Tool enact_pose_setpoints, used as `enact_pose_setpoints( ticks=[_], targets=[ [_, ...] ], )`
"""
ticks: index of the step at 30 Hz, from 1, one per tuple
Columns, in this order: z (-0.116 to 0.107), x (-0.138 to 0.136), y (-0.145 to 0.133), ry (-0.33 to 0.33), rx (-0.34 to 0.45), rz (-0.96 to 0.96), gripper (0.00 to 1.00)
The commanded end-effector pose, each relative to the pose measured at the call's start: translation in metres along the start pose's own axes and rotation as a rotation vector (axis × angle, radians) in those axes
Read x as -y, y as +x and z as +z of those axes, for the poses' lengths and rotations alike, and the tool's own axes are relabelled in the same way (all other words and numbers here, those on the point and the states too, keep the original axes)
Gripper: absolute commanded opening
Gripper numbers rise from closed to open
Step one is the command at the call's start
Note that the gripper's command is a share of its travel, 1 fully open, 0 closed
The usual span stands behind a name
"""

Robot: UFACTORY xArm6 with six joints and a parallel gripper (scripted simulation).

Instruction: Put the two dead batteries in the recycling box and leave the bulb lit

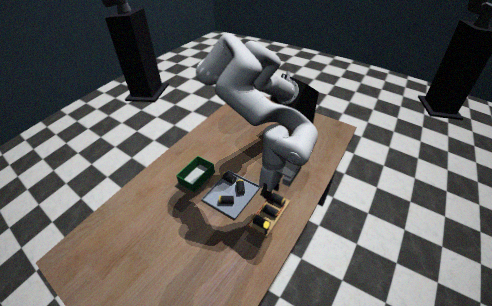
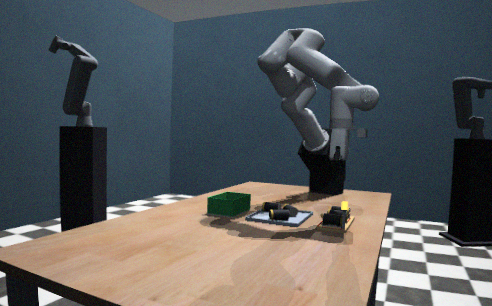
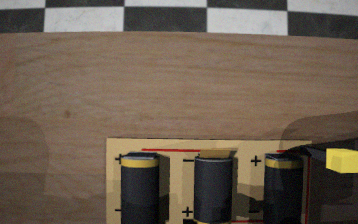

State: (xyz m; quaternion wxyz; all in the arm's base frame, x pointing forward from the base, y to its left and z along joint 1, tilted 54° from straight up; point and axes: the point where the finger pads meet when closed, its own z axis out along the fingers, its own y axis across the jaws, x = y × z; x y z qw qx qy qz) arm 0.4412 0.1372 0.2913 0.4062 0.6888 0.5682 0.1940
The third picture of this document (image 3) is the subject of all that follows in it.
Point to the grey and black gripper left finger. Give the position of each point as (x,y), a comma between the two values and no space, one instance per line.
(188,221)

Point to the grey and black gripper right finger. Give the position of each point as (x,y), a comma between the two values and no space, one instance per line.
(291,220)

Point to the black battery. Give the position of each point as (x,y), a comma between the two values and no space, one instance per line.
(140,190)
(213,190)
(282,190)

